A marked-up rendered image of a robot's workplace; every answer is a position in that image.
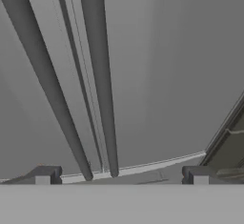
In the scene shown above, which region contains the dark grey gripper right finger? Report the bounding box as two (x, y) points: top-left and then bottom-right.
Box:
(181, 165), (244, 185)

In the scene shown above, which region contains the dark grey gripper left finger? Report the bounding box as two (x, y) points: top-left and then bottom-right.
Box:
(1, 165), (63, 185)

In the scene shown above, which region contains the dark grey fridge door handle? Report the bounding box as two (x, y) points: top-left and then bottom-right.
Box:
(0, 0), (94, 182)
(76, 0), (120, 178)

